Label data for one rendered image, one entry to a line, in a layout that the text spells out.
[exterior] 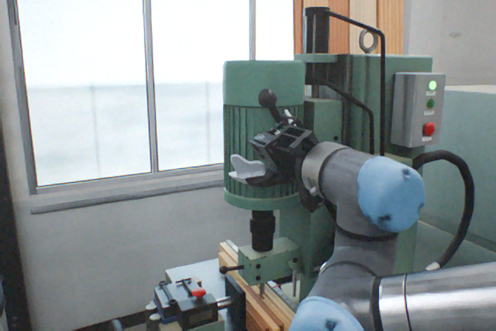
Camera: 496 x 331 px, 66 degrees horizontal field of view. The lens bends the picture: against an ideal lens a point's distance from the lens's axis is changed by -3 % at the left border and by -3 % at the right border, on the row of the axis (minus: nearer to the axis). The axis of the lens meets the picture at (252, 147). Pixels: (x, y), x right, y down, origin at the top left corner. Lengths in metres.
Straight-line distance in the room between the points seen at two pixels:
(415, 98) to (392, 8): 1.98
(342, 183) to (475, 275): 0.18
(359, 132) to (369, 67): 0.14
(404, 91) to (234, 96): 0.37
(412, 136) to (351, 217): 0.47
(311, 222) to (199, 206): 1.47
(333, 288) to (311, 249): 0.56
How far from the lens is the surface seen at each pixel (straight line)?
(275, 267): 0.96
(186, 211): 2.31
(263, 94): 0.69
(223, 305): 0.97
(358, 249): 0.47
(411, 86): 0.90
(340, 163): 0.48
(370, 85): 0.89
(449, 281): 0.36
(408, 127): 0.91
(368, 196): 0.44
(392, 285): 0.37
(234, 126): 0.81
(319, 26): 0.91
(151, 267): 2.39
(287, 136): 0.57
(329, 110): 0.87
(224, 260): 1.19
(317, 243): 0.95
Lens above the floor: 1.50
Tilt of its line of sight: 12 degrees down
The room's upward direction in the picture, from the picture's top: straight up
